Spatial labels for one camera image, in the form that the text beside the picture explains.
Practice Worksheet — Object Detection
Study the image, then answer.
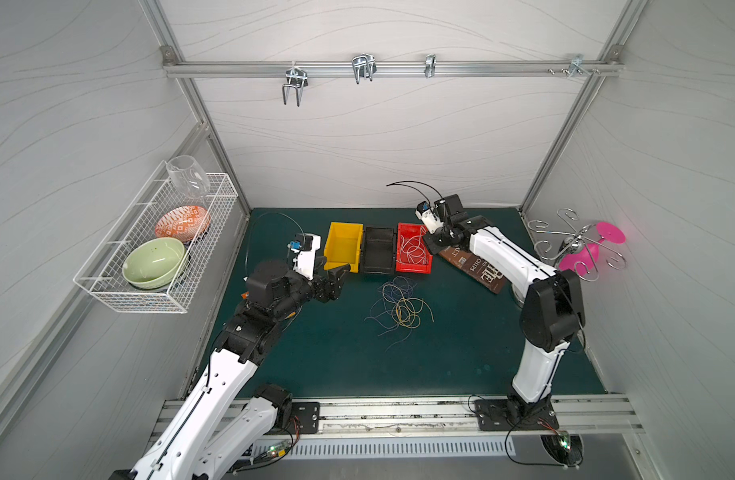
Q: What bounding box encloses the silver glass holder stand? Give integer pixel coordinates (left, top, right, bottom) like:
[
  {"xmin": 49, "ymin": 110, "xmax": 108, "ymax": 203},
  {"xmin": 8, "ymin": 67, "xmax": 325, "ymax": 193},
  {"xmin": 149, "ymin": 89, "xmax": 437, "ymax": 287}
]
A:
[{"xmin": 527, "ymin": 208, "xmax": 627, "ymax": 282}]

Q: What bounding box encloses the metal loop hook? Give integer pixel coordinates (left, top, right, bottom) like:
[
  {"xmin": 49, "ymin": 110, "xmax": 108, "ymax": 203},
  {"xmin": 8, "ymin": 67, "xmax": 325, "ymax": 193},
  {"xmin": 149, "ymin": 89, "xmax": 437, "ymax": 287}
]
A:
[{"xmin": 351, "ymin": 53, "xmax": 377, "ymax": 84}]

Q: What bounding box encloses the yellow plastic bin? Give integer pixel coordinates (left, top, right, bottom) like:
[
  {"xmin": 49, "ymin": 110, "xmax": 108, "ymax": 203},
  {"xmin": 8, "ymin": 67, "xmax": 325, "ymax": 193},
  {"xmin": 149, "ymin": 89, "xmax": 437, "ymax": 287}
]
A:
[{"xmin": 324, "ymin": 222, "xmax": 364, "ymax": 273}]

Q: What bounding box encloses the pink plastic wine glass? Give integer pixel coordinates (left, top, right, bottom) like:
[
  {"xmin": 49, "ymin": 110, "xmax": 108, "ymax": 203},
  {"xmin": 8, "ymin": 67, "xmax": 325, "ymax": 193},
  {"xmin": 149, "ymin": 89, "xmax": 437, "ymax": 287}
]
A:
[{"xmin": 559, "ymin": 222, "xmax": 627, "ymax": 282}]

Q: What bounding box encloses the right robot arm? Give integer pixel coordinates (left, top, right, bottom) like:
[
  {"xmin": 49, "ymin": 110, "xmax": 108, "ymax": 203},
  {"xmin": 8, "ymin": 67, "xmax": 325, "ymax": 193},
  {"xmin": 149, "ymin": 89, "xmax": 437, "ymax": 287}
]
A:
[{"xmin": 415, "ymin": 195, "xmax": 585, "ymax": 423}]

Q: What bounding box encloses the aluminium top rail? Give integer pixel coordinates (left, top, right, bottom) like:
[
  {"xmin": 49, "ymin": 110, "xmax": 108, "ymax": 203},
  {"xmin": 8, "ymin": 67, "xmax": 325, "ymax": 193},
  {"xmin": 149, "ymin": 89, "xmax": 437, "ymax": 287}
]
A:
[{"xmin": 163, "ymin": 58, "xmax": 625, "ymax": 80}]

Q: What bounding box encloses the brown chips bag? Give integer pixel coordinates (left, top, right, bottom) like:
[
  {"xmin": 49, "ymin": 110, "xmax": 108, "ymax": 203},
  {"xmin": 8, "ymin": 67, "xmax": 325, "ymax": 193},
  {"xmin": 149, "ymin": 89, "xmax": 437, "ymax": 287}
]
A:
[{"xmin": 439, "ymin": 246, "xmax": 509, "ymax": 294}]

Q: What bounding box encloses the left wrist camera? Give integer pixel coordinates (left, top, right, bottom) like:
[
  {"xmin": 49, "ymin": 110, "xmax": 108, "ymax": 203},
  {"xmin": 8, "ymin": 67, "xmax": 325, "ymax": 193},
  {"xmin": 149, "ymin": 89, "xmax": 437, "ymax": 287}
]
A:
[{"xmin": 288, "ymin": 233, "xmax": 321, "ymax": 280}]

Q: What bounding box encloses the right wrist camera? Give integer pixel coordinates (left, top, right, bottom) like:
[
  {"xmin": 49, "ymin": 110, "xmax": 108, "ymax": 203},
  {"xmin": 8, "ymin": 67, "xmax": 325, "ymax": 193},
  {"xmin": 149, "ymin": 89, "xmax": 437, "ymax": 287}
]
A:
[{"xmin": 415, "ymin": 201, "xmax": 443, "ymax": 234}]

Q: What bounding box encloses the aluminium rail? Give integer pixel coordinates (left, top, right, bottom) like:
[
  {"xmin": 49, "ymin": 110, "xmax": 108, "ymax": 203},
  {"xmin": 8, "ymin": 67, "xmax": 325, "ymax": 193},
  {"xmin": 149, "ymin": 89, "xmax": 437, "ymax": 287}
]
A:
[
  {"xmin": 163, "ymin": 58, "xmax": 625, "ymax": 80},
  {"xmin": 149, "ymin": 394, "xmax": 645, "ymax": 444}
]

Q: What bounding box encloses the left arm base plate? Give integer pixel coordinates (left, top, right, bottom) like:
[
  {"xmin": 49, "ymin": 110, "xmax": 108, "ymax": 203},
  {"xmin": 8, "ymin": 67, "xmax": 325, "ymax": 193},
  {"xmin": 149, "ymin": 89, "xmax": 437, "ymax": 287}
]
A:
[{"xmin": 290, "ymin": 401, "xmax": 321, "ymax": 435}]

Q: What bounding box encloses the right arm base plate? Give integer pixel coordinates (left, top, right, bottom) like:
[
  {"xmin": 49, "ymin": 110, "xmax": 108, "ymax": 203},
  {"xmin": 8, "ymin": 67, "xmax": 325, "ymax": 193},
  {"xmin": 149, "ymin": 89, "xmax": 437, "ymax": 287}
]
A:
[{"xmin": 471, "ymin": 396, "xmax": 559, "ymax": 432}]

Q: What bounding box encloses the clear glass cup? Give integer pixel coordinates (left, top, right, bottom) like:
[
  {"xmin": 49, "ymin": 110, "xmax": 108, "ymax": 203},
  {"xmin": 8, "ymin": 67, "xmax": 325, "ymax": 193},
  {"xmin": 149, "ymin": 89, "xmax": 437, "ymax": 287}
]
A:
[{"xmin": 165, "ymin": 155, "xmax": 211, "ymax": 203}]

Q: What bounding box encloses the red plastic bin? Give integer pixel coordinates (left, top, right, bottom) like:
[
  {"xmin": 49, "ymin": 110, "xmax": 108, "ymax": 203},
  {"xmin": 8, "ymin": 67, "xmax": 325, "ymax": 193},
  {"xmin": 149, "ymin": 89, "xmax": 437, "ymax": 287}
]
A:
[{"xmin": 395, "ymin": 223, "xmax": 433, "ymax": 274}]

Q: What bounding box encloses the metal double hook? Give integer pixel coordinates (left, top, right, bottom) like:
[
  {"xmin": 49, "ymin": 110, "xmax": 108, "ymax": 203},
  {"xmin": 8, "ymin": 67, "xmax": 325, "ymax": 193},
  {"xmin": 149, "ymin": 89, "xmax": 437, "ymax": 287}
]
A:
[{"xmin": 281, "ymin": 66, "xmax": 308, "ymax": 107}]

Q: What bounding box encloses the white wire basket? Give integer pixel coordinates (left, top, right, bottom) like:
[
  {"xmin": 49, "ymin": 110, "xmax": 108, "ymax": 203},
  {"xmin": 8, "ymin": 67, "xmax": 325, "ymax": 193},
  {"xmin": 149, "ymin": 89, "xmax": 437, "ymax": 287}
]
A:
[{"xmin": 73, "ymin": 164, "xmax": 237, "ymax": 314}]

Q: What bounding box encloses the green bowl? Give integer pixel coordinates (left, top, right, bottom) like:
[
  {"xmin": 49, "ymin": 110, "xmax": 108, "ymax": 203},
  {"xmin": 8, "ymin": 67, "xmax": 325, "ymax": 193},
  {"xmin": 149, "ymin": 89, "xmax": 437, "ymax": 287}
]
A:
[{"xmin": 122, "ymin": 237, "xmax": 186, "ymax": 290}]

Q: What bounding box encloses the black plastic bin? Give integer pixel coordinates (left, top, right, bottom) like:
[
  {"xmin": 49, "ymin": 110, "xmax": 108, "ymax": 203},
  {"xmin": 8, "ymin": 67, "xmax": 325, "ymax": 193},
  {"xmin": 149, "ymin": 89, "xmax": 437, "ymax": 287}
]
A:
[{"xmin": 360, "ymin": 226, "xmax": 397, "ymax": 275}]

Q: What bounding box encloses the orange patterned bowl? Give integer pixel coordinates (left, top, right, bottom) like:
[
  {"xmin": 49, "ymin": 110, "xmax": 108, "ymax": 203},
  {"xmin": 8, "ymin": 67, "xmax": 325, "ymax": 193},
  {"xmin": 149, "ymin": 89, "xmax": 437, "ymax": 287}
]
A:
[{"xmin": 154, "ymin": 205, "xmax": 211, "ymax": 243}]

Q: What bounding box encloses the cable bundle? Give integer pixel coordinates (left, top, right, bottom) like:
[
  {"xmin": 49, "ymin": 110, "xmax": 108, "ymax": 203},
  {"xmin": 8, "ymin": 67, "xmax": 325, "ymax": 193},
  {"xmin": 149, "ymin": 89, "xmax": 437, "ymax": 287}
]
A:
[{"xmin": 364, "ymin": 275, "xmax": 435, "ymax": 350}]

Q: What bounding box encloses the aluminium front rail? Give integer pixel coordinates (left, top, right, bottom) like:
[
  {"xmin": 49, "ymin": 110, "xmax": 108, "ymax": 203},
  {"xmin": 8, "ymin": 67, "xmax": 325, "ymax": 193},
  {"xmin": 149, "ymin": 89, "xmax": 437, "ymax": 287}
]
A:
[{"xmin": 149, "ymin": 394, "xmax": 645, "ymax": 444}]

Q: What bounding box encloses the small metal hook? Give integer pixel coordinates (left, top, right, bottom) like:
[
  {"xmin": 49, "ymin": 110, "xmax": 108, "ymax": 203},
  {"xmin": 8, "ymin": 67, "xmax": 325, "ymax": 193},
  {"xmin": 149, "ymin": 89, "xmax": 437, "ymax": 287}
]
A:
[{"xmin": 425, "ymin": 54, "xmax": 437, "ymax": 79}]

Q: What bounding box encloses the green tabletop mat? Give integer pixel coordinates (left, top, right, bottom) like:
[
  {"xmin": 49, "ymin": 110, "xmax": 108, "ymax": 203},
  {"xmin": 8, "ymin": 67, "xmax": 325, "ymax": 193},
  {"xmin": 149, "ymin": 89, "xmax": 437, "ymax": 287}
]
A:
[{"xmin": 188, "ymin": 206, "xmax": 605, "ymax": 400}]

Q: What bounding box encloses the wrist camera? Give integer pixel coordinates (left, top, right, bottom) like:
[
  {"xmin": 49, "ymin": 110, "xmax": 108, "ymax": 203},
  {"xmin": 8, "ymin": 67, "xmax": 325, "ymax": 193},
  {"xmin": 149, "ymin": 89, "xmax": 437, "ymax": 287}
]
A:
[
  {"xmin": 415, "ymin": 201, "xmax": 443, "ymax": 234},
  {"xmin": 288, "ymin": 233, "xmax": 321, "ymax": 280}
]

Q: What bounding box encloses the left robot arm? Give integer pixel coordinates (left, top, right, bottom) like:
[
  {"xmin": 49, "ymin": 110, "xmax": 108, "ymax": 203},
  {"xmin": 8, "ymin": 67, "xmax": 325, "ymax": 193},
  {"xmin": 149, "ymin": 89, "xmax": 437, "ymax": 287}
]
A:
[{"xmin": 111, "ymin": 258, "xmax": 350, "ymax": 479}]

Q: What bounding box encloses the metal bracket hook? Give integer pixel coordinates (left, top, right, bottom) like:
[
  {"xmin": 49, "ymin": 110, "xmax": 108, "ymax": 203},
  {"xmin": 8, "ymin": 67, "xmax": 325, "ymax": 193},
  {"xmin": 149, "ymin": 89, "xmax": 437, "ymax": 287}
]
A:
[{"xmin": 547, "ymin": 54, "xmax": 601, "ymax": 79}]

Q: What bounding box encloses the white cable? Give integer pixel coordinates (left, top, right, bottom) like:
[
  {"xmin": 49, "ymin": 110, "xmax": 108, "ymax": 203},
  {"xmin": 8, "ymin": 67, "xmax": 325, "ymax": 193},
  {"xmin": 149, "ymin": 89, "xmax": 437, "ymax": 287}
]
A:
[{"xmin": 399, "ymin": 232, "xmax": 429, "ymax": 265}]

